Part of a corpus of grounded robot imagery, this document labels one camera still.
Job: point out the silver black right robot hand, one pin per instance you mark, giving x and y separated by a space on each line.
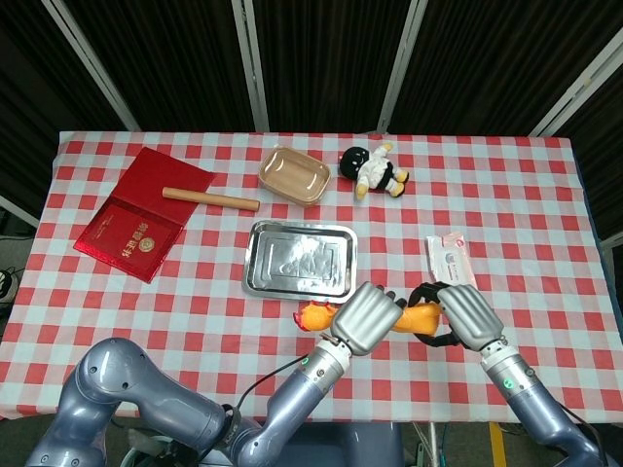
472 313

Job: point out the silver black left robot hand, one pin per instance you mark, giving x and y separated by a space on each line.
362 316

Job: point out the yellow rubber chicken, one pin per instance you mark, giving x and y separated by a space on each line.
418 318

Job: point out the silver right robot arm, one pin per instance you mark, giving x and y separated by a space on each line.
530 404

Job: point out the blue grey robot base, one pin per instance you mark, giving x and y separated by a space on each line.
350 445

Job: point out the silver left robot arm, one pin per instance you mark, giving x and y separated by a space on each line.
156 404

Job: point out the rectangular metal tray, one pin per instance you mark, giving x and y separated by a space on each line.
299 260

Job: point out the white wet wipes pack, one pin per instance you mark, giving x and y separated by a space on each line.
450 260

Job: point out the black and white plush doll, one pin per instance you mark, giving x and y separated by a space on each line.
375 168

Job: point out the brown plastic food container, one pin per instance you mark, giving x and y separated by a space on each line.
294 175

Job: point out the red checkered tablecloth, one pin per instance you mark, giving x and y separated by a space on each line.
194 311

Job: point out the wooden rolling pin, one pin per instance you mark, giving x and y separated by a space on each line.
209 198

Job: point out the dark pleated curtain panel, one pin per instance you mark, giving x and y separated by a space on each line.
326 58
170 58
496 58
598 160
29 97

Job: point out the red certificate folder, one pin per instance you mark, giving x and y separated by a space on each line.
141 219

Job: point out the white frame post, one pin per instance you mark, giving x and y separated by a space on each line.
92 63
250 63
401 63
579 82
17 210

